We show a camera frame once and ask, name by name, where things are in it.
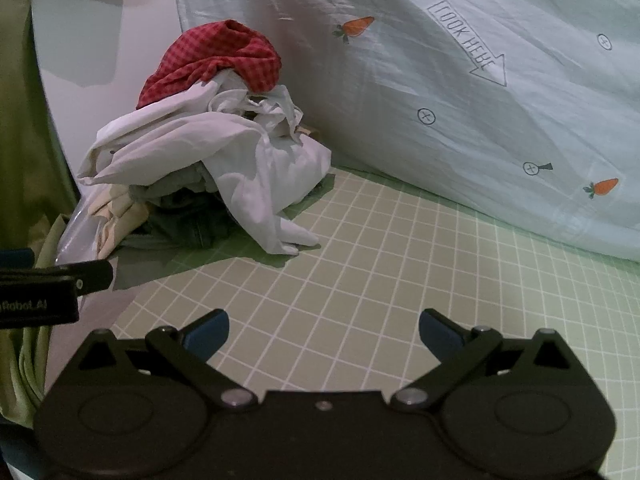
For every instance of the green grid bed sheet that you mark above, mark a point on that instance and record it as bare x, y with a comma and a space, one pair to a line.
360, 265

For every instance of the cream garment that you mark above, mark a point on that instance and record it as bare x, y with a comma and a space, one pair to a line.
112, 220

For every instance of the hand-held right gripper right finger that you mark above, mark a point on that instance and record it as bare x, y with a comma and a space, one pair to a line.
440, 332

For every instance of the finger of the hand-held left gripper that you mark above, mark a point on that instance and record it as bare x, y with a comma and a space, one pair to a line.
95, 275

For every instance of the clear plastic bag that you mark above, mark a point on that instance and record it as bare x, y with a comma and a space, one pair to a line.
75, 240

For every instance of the red checked garment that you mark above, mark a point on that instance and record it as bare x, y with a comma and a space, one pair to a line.
220, 55

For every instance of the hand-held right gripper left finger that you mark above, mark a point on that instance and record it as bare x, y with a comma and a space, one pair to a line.
207, 332

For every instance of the white garment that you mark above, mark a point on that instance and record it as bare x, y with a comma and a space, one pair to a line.
240, 160

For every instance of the green cloth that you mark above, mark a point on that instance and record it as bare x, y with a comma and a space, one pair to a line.
30, 135

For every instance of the dark green garment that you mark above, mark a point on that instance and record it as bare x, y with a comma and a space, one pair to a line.
195, 225

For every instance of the pale carrot print quilt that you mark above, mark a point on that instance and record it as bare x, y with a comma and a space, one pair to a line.
450, 85

